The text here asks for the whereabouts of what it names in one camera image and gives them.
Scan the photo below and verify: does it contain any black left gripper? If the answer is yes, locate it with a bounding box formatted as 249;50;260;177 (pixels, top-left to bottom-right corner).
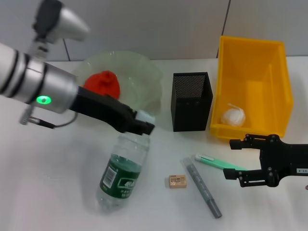
69;85;156;136

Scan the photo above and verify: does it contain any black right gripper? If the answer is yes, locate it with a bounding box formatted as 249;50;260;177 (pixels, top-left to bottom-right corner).
223;134;308;189

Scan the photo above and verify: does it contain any mint green pen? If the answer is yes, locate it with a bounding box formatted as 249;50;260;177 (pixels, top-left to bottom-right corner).
194;153;248;172

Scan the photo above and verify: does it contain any white paper ball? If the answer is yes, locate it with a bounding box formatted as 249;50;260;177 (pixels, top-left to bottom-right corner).
220;103;247;127

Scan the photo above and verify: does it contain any red ball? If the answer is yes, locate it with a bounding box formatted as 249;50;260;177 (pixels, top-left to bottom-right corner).
84;70;121;101

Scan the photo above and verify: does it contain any clear green-label water bottle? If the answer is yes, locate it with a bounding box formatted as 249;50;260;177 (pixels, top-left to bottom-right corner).
96;109;155;213

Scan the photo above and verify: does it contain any small beige eraser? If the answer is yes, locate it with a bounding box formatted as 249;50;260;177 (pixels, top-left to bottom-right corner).
168;175;188;190

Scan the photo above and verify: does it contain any clear glass fruit plate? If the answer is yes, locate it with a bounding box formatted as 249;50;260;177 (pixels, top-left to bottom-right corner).
72;50;164;126

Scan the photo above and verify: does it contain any black mesh pen holder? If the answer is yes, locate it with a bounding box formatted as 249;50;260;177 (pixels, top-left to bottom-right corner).
170;71;214;132

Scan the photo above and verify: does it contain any grey marker pen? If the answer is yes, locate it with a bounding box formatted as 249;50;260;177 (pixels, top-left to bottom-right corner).
182;156;223;219

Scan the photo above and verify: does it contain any yellow plastic storage bin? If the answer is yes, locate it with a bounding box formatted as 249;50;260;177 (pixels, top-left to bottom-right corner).
209;35;295;141

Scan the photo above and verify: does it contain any left gripper cable with connector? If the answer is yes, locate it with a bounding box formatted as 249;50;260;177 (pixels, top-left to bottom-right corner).
19;105;78;129

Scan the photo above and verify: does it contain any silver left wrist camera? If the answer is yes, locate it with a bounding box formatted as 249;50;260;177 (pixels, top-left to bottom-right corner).
32;0;91;47

